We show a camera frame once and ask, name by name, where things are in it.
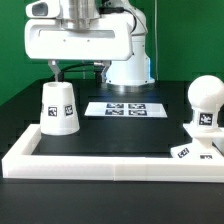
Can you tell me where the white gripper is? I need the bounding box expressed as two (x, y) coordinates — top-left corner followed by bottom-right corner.
(25, 15), (133, 83)

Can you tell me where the white lamp shade cone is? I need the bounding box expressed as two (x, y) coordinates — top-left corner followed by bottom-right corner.
(40, 82), (80, 136)

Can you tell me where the white lamp bulb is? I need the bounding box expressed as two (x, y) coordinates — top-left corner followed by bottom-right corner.
(188, 75), (224, 131)

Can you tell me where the white lamp base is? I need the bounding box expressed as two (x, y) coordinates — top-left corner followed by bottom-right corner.
(170, 124), (224, 160)

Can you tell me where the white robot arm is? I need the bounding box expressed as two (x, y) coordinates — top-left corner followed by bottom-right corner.
(24, 0), (154, 92)

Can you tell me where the white marker tag sheet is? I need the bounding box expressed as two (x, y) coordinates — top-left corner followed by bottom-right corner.
(85, 102), (167, 118)

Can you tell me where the black thick cable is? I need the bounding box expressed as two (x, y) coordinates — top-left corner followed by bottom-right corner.
(49, 62), (108, 82)

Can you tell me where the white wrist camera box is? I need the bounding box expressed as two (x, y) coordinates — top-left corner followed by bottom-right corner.
(25, 0), (60, 18)

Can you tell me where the thin white cable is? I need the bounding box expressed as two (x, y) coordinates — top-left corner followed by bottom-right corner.
(153, 0), (160, 81)

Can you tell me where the white U-shaped frame wall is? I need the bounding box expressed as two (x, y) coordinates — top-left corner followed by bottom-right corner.
(2, 124), (224, 183)

